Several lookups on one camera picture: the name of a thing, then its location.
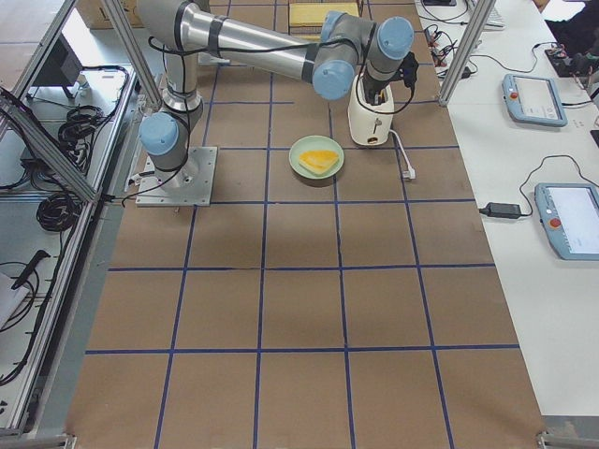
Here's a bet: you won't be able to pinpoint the light green plate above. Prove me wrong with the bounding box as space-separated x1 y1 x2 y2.
288 136 344 180

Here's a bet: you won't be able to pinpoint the aluminium frame post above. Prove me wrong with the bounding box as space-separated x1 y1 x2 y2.
438 0 495 107

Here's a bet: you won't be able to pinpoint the blue teach pendant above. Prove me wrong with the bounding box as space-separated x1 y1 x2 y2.
534 183 598 261
502 74 568 127

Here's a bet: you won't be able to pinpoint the lower blue teach pendant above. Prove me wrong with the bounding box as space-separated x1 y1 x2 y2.
534 183 598 261

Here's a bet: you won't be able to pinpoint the upper blue teach pendant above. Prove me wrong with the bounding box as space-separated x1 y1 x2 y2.
502 74 568 127

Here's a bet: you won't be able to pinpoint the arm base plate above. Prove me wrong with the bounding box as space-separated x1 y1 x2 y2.
197 52 230 66
135 146 218 207

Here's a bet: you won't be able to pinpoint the coiled black cables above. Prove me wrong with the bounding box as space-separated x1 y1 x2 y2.
36 191 80 234

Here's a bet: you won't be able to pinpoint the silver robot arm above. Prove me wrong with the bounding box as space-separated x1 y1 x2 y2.
137 1 418 147

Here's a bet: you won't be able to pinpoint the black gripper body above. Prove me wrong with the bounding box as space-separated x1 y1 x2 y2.
362 74 389 104

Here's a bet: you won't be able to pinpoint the triangular toast on plate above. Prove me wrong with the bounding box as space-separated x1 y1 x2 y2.
299 150 339 175

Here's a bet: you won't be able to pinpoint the white toaster power cord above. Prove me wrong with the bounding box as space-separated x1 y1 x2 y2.
388 129 419 181

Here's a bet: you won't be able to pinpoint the wire basket with wood block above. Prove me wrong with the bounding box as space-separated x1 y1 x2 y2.
287 0 364 41

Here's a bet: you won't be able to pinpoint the black power adapter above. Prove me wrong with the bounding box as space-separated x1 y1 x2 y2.
478 202 522 219

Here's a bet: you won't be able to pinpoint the white toaster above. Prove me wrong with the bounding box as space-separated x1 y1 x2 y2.
347 76 394 147

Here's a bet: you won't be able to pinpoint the aluminium frame rail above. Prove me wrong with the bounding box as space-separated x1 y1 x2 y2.
1 87 99 202

